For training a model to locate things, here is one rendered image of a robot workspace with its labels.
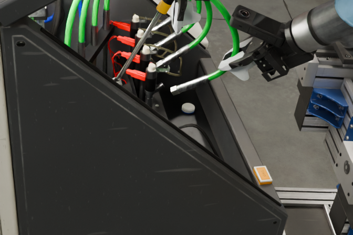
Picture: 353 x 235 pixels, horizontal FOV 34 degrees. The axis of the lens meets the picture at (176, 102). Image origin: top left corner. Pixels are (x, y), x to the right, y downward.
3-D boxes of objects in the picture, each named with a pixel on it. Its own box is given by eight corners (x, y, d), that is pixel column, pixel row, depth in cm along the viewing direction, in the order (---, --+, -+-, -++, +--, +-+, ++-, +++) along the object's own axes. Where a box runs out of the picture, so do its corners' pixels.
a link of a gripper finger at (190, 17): (199, 39, 134) (204, 2, 129) (174, 40, 133) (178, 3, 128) (196, 32, 137) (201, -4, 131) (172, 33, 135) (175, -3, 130)
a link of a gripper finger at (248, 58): (230, 73, 122) (262, 57, 116) (225, 68, 121) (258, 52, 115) (236, 60, 125) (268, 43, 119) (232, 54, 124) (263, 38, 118)
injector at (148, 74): (160, 138, 153) (167, 71, 140) (141, 139, 152) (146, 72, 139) (158, 131, 155) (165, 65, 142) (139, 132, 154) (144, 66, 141)
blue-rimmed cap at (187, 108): (195, 114, 177) (196, 109, 176) (183, 114, 176) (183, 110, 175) (192, 106, 180) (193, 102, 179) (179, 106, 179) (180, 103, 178)
